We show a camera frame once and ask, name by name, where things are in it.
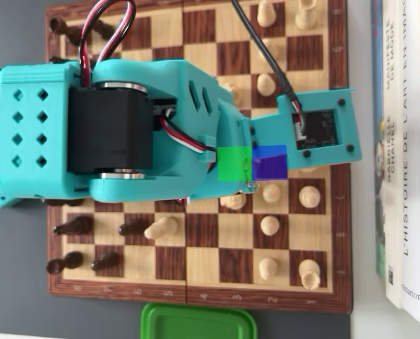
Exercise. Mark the dark chess pawn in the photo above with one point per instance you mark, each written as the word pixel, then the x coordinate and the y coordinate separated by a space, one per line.
pixel 105 261
pixel 76 202
pixel 105 29
pixel 133 227

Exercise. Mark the white chess pawn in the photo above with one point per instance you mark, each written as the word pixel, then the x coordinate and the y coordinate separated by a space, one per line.
pixel 272 193
pixel 269 225
pixel 265 84
pixel 268 267
pixel 266 14

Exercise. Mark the teal wrist camera module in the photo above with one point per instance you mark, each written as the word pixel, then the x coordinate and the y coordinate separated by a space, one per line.
pixel 347 123

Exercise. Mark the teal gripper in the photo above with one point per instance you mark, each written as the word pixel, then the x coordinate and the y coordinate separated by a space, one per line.
pixel 233 131

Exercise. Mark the blue book with moon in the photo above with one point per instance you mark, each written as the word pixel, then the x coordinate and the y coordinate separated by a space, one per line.
pixel 377 106

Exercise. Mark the white chess knight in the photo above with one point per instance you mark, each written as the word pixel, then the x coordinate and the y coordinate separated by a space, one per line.
pixel 237 95
pixel 233 202

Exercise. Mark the dark chess bishop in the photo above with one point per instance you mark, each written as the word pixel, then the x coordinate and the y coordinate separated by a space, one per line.
pixel 54 202

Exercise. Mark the dark chess knight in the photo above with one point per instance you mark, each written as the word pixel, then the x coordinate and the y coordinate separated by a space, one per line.
pixel 76 225
pixel 58 60

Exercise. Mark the white chess rook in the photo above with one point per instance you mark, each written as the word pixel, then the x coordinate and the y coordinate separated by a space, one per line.
pixel 305 16
pixel 310 274

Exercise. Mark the white book Manifeste de mode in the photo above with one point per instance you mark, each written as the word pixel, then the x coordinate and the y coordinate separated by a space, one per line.
pixel 393 212

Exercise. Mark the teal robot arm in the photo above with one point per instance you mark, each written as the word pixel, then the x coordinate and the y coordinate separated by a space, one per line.
pixel 107 130

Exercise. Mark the wooden chessboard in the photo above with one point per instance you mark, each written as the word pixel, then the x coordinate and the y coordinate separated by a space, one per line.
pixel 202 268

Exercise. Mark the green plastic container lid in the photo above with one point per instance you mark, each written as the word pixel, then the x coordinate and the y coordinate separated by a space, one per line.
pixel 195 325

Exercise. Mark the white chess bishop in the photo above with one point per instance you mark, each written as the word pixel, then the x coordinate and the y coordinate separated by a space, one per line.
pixel 162 227
pixel 310 197

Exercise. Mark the dark pawn bottom left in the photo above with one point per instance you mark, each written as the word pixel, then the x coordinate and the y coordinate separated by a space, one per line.
pixel 65 263

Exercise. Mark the dark chess rook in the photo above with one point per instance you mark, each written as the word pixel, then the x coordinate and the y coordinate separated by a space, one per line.
pixel 58 24

